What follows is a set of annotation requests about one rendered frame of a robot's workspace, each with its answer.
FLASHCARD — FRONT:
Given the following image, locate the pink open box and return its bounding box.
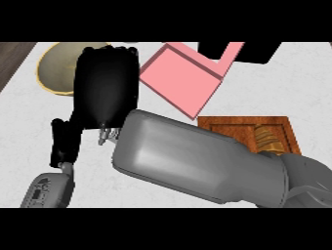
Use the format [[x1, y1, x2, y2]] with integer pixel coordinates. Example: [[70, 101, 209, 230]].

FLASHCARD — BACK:
[[138, 42, 246, 121]]

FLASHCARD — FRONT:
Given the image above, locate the black appliance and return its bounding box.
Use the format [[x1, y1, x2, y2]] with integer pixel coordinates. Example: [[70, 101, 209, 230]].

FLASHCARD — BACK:
[[196, 42, 283, 65]]

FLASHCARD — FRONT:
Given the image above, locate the brown wooden cutting board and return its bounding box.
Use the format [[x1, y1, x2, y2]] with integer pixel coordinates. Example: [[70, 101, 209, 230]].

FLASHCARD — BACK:
[[196, 115, 302, 156]]

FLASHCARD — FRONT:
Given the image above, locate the tan striped vegetable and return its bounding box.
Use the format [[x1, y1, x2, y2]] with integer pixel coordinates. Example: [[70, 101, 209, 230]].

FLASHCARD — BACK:
[[253, 125, 287, 154]]

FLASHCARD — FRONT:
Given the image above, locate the beige round plate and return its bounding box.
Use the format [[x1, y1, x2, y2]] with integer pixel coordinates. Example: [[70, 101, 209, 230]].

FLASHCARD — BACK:
[[34, 42, 112, 98]]

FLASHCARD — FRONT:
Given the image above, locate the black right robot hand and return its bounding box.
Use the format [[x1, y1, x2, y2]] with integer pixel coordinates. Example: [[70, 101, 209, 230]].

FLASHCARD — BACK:
[[70, 45, 141, 131]]

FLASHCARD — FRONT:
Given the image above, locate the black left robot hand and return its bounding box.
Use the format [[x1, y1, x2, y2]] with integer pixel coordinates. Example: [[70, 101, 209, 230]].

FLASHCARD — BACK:
[[48, 117, 82, 169]]

